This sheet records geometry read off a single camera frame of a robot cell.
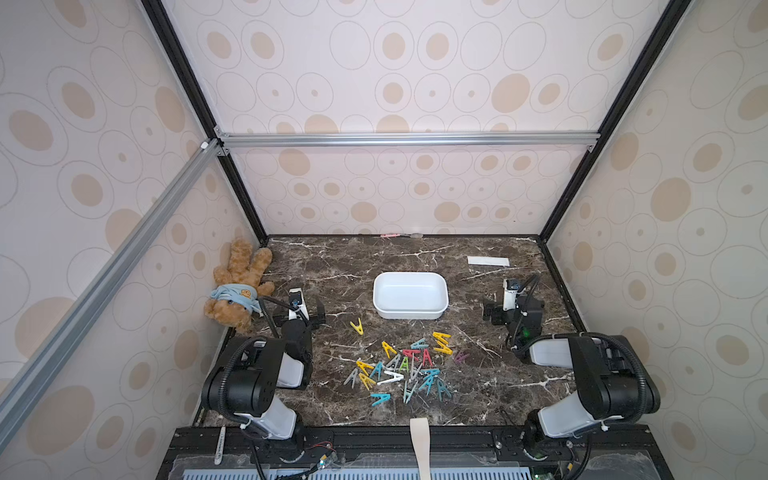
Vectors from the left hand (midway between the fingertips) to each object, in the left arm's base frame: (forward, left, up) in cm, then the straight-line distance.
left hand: (308, 294), depth 89 cm
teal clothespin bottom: (-26, -23, -11) cm, 36 cm away
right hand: (+3, -64, -5) cm, 64 cm away
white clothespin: (-20, -27, -11) cm, 36 cm away
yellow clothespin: (-12, -42, -11) cm, 45 cm away
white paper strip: (+24, -63, -12) cm, 68 cm away
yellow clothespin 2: (-22, -18, -11) cm, 30 cm away
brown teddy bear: (0, +22, -2) cm, 23 cm away
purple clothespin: (-15, -45, -11) cm, 49 cm away
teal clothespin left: (-18, -21, -11) cm, 30 cm away
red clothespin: (-14, -35, -10) cm, 40 cm away
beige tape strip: (-34, -33, -12) cm, 49 cm away
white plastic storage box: (+9, -32, -14) cm, 36 cm away
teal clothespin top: (-10, -34, -11) cm, 37 cm away
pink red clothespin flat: (-13, -31, -11) cm, 35 cm away
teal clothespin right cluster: (-21, -36, -10) cm, 43 cm away
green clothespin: (-16, -29, -11) cm, 35 cm away
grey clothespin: (-21, -14, -11) cm, 27 cm away
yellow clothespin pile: (-17, -17, -11) cm, 27 cm away
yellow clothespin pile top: (-12, -24, -11) cm, 29 cm away
